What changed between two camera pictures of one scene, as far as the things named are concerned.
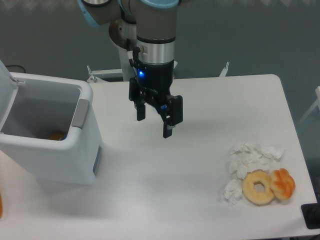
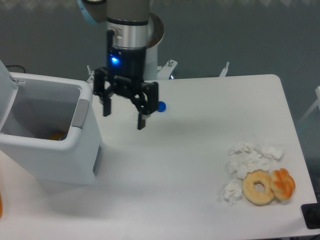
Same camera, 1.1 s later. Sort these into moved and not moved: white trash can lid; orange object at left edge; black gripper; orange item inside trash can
Moved: black gripper
Not moved: white trash can lid; orange object at left edge; orange item inside trash can
